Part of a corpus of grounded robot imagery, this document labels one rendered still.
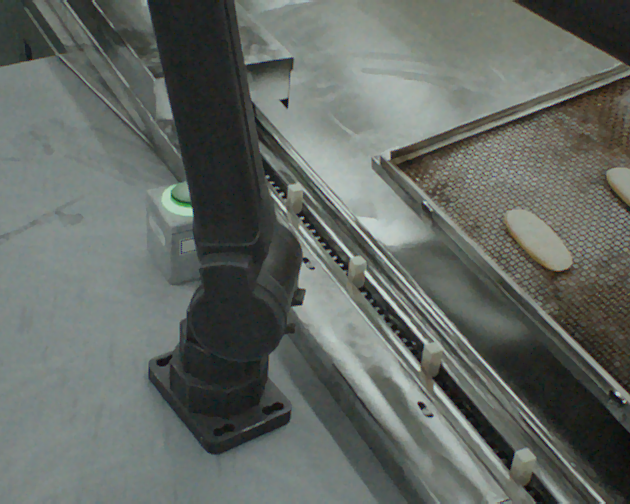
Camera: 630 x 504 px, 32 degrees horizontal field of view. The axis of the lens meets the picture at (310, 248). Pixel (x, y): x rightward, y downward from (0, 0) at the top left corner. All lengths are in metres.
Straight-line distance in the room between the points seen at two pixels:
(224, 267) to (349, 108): 0.64
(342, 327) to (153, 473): 0.22
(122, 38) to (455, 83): 0.47
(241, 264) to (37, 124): 0.60
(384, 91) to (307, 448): 0.67
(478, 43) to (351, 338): 0.76
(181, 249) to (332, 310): 0.17
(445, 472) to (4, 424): 0.38
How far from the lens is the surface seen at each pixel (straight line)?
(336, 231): 1.15
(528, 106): 1.29
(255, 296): 0.85
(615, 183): 1.17
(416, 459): 0.90
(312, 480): 0.93
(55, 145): 1.35
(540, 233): 1.10
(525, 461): 0.91
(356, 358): 0.98
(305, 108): 1.43
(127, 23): 1.41
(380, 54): 1.59
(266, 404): 0.97
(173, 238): 1.08
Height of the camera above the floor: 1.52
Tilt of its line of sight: 36 degrees down
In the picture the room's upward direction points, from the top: 5 degrees clockwise
